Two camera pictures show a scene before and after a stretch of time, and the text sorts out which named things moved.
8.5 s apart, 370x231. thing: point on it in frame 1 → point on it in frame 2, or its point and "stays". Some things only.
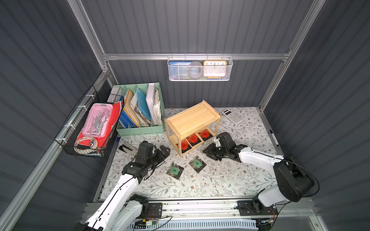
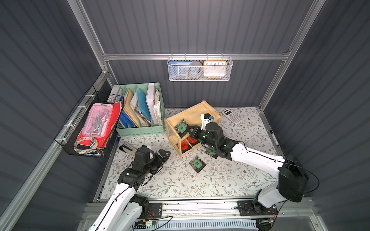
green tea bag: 175,171 → 182,128
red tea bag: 185,146 stays
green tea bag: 197,163 stays
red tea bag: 193,139 stays
